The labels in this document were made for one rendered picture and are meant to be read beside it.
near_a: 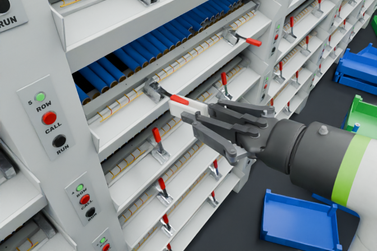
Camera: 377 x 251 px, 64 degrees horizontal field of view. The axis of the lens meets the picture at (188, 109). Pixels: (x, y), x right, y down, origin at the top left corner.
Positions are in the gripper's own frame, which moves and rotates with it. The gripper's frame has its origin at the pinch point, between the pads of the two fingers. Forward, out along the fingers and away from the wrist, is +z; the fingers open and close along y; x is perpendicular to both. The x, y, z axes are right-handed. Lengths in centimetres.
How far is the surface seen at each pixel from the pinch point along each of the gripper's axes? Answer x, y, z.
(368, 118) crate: -53, 83, -18
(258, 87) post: -24, 45, 10
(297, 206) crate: -91, 56, -3
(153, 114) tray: -1.6, -2.7, 6.7
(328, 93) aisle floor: -88, 145, 15
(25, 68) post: 18.3, -20.7, 2.7
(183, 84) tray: -0.2, 6.5, 6.8
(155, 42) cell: 6.7, 8.8, 14.9
